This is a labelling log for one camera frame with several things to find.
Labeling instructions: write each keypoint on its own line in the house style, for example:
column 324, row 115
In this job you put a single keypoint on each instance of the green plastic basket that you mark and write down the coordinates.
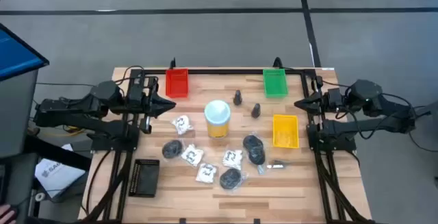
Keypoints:
column 275, row 83

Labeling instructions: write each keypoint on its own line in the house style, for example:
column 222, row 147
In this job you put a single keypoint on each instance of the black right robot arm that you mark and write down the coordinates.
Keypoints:
column 376, row 121

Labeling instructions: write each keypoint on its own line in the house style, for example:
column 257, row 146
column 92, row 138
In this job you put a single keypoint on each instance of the yellow plastic basket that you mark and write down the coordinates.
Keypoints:
column 285, row 131

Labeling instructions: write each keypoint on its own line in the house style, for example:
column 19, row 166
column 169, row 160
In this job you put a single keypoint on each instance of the monitor with blue screen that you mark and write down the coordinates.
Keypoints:
column 17, row 52

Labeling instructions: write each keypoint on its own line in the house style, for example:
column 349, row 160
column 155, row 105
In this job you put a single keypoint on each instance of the black cart bar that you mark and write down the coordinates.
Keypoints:
column 58, row 152

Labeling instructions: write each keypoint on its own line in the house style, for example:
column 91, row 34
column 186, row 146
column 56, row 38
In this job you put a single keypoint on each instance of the person's hand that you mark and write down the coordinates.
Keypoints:
column 5, row 214

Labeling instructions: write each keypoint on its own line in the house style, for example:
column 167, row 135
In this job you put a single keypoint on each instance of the small black bottle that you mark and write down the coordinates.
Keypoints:
column 237, row 99
column 256, row 111

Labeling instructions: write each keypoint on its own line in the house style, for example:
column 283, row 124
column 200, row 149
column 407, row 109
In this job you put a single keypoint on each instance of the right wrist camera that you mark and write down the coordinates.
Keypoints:
column 334, row 97

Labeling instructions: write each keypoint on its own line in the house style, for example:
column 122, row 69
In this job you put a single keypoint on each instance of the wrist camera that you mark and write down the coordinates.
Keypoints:
column 135, row 94
column 334, row 97

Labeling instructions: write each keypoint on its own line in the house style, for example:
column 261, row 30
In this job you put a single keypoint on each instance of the red plastic basket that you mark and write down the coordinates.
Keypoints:
column 177, row 83

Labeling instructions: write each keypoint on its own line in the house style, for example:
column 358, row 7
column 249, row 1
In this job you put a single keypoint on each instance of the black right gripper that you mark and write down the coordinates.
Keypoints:
column 323, row 107

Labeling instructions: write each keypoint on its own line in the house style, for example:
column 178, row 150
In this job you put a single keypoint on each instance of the white vanity pack packet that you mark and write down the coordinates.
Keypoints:
column 181, row 124
column 192, row 155
column 232, row 159
column 206, row 173

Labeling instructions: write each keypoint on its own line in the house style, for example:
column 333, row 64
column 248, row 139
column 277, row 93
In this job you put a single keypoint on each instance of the black plastic basket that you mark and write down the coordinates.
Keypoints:
column 145, row 179

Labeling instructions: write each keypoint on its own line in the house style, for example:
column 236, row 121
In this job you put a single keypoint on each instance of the black aluminium table frame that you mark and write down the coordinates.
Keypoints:
column 222, row 71

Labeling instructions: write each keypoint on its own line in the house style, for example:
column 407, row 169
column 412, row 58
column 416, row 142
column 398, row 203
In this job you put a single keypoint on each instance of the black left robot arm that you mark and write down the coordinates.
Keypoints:
column 68, row 109

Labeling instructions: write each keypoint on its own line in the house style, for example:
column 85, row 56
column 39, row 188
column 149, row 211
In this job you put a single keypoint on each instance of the yellow disinfecting wipes canister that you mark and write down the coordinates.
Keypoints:
column 217, row 112

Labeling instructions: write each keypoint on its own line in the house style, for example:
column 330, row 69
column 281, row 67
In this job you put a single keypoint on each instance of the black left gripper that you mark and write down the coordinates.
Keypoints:
column 147, row 109

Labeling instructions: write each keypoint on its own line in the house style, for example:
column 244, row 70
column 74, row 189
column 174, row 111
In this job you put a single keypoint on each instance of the black keyboard tray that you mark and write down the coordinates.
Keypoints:
column 20, row 183

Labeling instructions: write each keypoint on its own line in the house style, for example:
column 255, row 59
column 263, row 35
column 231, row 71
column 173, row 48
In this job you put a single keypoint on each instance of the white paper booklet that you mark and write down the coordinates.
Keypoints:
column 54, row 177

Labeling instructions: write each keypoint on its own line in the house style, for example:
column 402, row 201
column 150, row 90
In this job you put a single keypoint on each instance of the small clear plastic packet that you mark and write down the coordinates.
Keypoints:
column 261, row 170

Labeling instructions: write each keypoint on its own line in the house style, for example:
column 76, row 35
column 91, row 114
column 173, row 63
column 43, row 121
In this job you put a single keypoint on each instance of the white tape roll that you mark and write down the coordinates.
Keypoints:
column 36, row 197

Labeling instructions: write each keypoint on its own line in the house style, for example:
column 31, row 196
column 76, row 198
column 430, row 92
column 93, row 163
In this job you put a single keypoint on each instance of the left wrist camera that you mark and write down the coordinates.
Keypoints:
column 135, row 94

